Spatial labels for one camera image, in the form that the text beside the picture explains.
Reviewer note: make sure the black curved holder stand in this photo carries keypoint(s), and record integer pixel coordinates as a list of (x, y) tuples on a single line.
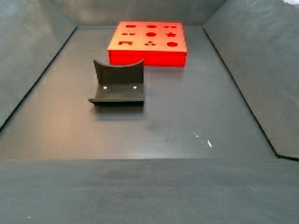
[(120, 83)]

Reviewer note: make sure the red shape sorter block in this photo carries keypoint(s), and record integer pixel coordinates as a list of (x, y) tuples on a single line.
[(154, 42)]

